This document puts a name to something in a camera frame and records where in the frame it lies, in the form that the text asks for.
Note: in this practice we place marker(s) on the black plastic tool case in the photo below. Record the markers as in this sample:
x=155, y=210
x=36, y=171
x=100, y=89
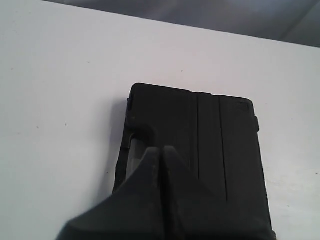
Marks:
x=217, y=138

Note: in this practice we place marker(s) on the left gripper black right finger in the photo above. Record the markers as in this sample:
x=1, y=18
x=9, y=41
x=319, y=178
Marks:
x=187, y=202

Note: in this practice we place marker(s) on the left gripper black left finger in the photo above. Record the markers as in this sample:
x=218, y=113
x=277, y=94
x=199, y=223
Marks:
x=132, y=212

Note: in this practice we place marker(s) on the white backdrop curtain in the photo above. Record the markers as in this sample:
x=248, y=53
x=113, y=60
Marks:
x=291, y=21

